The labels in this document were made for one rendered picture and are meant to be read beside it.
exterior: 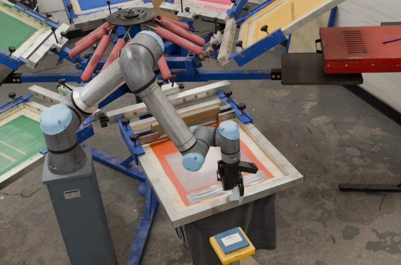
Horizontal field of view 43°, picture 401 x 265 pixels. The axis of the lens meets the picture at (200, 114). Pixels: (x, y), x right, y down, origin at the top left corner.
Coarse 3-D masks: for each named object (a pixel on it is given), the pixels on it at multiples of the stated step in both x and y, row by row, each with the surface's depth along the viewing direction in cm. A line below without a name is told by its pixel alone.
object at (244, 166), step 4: (240, 164) 198; (244, 164) 200; (248, 164) 201; (252, 164) 201; (236, 168) 197; (240, 168) 198; (244, 168) 198; (248, 168) 199; (252, 168) 200; (256, 168) 201; (248, 172) 200; (252, 172) 201; (256, 172) 202
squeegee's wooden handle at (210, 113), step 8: (192, 112) 251; (200, 112) 251; (208, 112) 253; (216, 112) 255; (184, 120) 249; (192, 120) 251; (200, 120) 253; (208, 120) 255; (216, 120) 257; (152, 128) 244; (160, 128) 246
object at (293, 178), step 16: (256, 128) 247; (144, 160) 232; (272, 160) 229; (288, 176) 214; (160, 192) 212; (256, 192) 207; (272, 192) 210; (192, 208) 202; (208, 208) 201; (224, 208) 204; (176, 224) 198
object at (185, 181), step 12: (156, 144) 249; (168, 144) 248; (156, 156) 240; (168, 156) 239; (180, 156) 238; (168, 168) 231; (180, 168) 231; (204, 168) 229; (180, 180) 223; (192, 180) 222; (204, 180) 222; (216, 180) 221; (180, 192) 216
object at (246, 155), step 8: (240, 144) 243; (208, 152) 239; (216, 152) 239; (240, 152) 237; (248, 152) 237; (208, 160) 234; (216, 160) 234; (240, 160) 232; (248, 160) 231; (256, 160) 231; (216, 168) 228; (264, 168) 225; (272, 176) 220
